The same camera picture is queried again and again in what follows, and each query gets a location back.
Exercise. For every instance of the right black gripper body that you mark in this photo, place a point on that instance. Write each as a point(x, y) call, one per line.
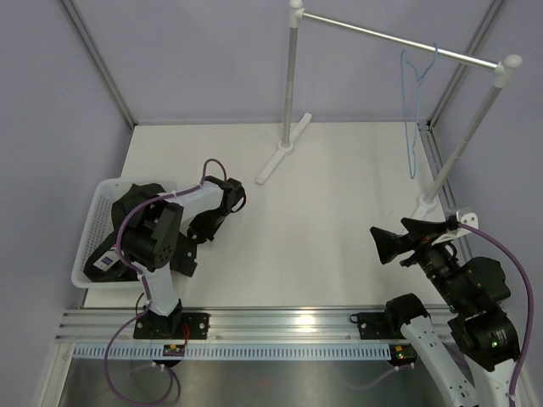
point(437, 261)

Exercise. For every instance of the white slotted cable duct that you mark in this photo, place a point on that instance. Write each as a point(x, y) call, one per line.
point(233, 351)

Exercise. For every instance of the aluminium rail base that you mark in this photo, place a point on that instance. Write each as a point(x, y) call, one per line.
point(227, 325)

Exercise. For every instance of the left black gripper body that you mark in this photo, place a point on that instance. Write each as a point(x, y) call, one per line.
point(205, 224)

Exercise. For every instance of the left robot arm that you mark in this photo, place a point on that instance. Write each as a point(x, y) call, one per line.
point(211, 193)

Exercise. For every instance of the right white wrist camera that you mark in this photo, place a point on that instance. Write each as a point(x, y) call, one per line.
point(457, 224)

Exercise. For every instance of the black mount plate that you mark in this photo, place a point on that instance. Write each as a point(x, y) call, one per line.
point(185, 325)
point(377, 325)

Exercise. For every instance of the right black mount plate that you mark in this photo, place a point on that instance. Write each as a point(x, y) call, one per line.
point(377, 325)

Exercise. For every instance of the blue wire hanger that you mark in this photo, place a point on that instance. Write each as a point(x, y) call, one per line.
point(411, 133)

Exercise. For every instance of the metal clothes rack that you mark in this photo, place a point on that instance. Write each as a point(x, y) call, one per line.
point(421, 58)

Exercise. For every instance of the white plastic basket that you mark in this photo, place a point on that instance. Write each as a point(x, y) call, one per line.
point(99, 225)

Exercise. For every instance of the left black mount plate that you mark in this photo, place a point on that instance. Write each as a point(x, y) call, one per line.
point(185, 325)

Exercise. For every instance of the black pinstripe shirt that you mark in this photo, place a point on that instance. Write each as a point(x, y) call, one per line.
point(123, 203)

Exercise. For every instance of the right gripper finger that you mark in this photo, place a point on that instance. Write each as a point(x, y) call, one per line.
point(423, 231)
point(389, 245)

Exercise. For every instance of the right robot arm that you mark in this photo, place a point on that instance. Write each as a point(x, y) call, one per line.
point(474, 291)

